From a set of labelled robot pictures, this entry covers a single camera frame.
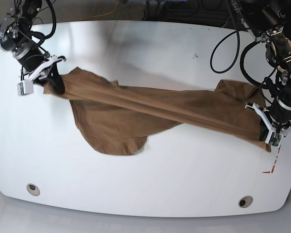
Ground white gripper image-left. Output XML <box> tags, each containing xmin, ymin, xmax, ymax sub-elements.
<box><xmin>19</xmin><ymin>50</ymin><xmax>65</xmax><ymax>94</ymax></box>

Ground grey table grommet right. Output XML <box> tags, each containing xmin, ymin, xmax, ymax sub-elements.
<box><xmin>238</xmin><ymin>196</ymin><xmax>253</xmax><ymax>208</ymax></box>

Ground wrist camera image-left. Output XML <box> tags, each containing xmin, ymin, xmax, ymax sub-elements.
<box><xmin>17</xmin><ymin>79</ymin><xmax>34</xmax><ymax>96</ymax></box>

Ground yellow cable on floor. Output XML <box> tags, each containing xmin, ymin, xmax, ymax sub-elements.
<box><xmin>81</xmin><ymin>0</ymin><xmax>119</xmax><ymax>21</ymax></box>

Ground red tape rectangle marking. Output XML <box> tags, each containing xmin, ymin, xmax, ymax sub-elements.
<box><xmin>262</xmin><ymin>146</ymin><xmax>281</xmax><ymax>174</ymax></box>

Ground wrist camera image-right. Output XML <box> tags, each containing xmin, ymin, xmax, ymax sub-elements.
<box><xmin>265</xmin><ymin>131</ymin><xmax>283</xmax><ymax>147</ymax></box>

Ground brown t-shirt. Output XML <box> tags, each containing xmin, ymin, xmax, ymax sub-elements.
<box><xmin>43</xmin><ymin>67</ymin><xmax>272</xmax><ymax>156</ymax></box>

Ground grey table grommet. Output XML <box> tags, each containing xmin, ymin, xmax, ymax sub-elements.
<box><xmin>27</xmin><ymin>183</ymin><xmax>40</xmax><ymax>197</ymax></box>
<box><xmin>238</xmin><ymin>196</ymin><xmax>253</xmax><ymax>208</ymax></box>

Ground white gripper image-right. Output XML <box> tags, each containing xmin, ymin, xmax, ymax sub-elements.
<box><xmin>245</xmin><ymin>97</ymin><xmax>291</xmax><ymax>141</ymax></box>

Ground grey table grommet left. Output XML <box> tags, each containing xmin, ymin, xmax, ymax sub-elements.
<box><xmin>27</xmin><ymin>183</ymin><xmax>40</xmax><ymax>197</ymax></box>

